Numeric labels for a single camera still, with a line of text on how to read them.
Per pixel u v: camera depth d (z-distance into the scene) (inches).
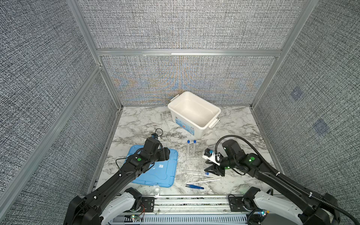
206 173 32.9
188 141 31.9
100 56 34.9
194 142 31.9
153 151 24.7
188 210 28.8
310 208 16.0
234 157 23.0
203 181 32.2
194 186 31.3
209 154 25.1
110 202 20.9
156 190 30.9
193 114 44.7
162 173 32.6
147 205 28.8
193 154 36.2
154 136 28.3
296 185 17.3
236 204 28.8
